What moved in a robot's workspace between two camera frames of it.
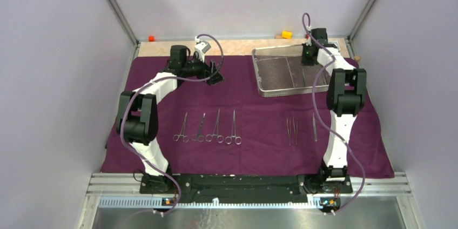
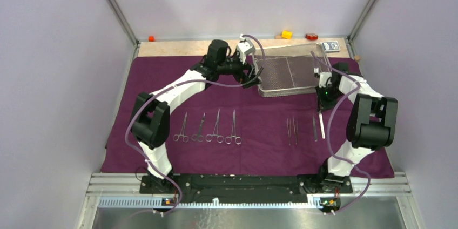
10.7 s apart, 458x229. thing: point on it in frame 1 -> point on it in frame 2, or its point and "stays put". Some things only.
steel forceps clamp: [220, 138] stays put
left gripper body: [196, 68] -> [240, 75]
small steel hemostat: [185, 138] stays put
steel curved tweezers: [290, 130] stays put
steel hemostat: [237, 139] stays put
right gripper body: [305, 60] -> [328, 97]
